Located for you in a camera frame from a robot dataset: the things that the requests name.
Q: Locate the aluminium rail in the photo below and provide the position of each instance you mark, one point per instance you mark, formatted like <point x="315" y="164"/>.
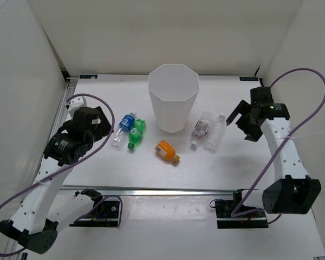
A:
<point x="23" y="110"/>
<point x="140" y="191"/>

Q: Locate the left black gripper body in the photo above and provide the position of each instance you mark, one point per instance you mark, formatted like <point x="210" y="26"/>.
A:
<point x="103" y="129"/>

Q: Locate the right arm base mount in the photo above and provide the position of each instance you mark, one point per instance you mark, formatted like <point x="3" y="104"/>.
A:
<point x="248" y="217"/>

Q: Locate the aluminium left rail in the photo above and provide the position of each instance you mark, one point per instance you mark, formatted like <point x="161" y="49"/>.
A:
<point x="23" y="110"/>

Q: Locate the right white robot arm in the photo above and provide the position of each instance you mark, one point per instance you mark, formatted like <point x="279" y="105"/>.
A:
<point x="293" y="191"/>

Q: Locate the red label clear bottle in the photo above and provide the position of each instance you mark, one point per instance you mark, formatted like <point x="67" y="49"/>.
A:
<point x="201" y="130"/>

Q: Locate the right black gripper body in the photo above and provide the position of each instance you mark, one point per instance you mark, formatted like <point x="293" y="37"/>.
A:
<point x="246" y="124"/>

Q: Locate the green plastic bottle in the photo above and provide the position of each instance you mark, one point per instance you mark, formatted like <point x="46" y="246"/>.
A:
<point x="136" y="133"/>

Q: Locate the orange plastic bottle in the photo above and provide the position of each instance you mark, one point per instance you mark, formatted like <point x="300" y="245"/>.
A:
<point x="167" y="152"/>

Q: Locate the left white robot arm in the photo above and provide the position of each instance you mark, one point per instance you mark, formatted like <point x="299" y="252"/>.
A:
<point x="35" y="226"/>

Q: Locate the white octagonal plastic bin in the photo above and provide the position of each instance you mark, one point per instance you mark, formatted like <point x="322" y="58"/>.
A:
<point x="173" y="89"/>

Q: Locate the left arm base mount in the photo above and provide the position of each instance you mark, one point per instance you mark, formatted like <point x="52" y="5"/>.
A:
<point x="108" y="214"/>

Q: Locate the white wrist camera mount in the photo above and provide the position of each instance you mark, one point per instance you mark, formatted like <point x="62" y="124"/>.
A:
<point x="74" y="104"/>

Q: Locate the clear plastic bottle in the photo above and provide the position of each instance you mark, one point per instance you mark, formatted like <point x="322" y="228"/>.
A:
<point x="216" y="134"/>

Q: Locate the blue label clear bottle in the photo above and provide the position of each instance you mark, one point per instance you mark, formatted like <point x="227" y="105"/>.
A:
<point x="123" y="129"/>

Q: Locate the aluminium front rail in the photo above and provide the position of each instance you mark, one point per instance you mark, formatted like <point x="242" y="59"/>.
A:
<point x="140" y="191"/>

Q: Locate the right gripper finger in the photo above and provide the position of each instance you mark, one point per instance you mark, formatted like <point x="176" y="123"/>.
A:
<point x="242" y="108"/>
<point x="251" y="136"/>

